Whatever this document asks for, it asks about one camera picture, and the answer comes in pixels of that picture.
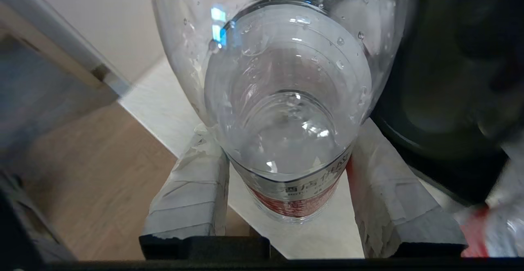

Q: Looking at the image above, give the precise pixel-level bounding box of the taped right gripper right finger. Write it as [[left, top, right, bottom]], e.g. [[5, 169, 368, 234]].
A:
[[346, 117, 468, 259]]

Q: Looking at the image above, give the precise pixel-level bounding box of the clear red-capped water bottle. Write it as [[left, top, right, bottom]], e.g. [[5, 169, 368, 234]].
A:
[[148, 0, 412, 224], [454, 156, 524, 259]]

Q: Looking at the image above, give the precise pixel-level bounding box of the black rectangular serving tray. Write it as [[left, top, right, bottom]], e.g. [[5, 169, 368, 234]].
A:
[[403, 156, 498, 206]]

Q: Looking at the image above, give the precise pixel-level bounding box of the black electric kettle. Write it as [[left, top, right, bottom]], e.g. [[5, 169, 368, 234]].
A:
[[370, 0, 524, 206]]

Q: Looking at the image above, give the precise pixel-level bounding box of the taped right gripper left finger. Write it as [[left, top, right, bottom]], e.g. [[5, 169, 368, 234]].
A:
[[139, 124, 271, 260]]

